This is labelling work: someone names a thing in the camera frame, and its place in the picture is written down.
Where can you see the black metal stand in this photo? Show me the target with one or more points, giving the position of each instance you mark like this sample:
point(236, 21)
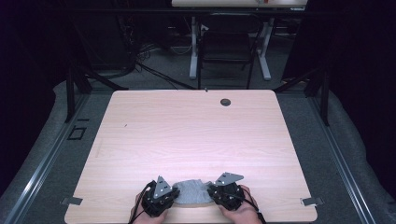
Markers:
point(322, 90)
point(76, 84)

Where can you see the person's right hand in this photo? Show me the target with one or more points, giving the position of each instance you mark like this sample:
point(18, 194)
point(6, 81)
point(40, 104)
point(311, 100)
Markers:
point(241, 214)

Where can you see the white-legged desk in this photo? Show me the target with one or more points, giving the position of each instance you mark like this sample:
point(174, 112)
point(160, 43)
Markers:
point(236, 3)

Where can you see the black tape square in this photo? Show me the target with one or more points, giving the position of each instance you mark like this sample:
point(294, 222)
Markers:
point(69, 137)

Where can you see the grey metal table clip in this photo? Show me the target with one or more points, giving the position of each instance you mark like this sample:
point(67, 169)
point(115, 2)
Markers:
point(72, 201)
point(312, 201)

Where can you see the metal floor rail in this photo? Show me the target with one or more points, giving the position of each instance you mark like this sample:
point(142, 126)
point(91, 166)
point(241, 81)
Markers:
point(46, 161)
point(339, 161)

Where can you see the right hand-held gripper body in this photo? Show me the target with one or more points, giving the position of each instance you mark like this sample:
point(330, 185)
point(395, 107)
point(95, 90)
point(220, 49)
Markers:
point(229, 193)

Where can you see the black table grommet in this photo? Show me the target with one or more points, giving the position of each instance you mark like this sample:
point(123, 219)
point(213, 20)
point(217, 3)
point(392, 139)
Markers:
point(225, 102)

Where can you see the black folding chair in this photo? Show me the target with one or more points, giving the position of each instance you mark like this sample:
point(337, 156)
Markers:
point(227, 43)

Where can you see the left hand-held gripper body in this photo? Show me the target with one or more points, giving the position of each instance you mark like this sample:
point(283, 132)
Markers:
point(157, 196)

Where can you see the grey sock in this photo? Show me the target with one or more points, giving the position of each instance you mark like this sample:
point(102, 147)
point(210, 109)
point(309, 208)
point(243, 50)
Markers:
point(191, 194)
point(206, 184)

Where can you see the person's left hand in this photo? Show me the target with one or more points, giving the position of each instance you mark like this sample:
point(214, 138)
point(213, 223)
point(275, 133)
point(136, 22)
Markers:
point(149, 218)

